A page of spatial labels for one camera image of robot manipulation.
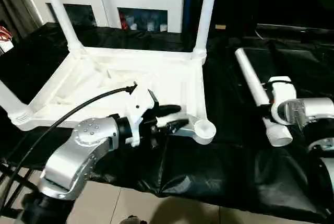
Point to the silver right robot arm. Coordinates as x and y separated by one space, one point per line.
313 111

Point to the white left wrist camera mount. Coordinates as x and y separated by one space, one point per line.
138 109

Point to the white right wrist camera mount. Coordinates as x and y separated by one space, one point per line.
283 91

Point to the white cabinet with glass doors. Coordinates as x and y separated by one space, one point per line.
104 2

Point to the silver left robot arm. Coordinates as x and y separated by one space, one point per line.
78 143

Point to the long dark bar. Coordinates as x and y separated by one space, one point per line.
292 29

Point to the black mat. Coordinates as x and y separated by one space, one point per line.
208 169

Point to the grey curtain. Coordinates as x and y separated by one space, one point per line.
18 7

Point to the black folding stand frame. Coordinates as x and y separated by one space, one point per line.
15 179

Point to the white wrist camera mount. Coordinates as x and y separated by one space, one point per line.
283 91
138 109

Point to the white plastic table top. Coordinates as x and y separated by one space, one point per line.
156 77

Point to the white plastic table leg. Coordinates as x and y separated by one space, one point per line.
13 104
207 12
251 77
62 17

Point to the small tan label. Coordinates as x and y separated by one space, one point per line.
220 26

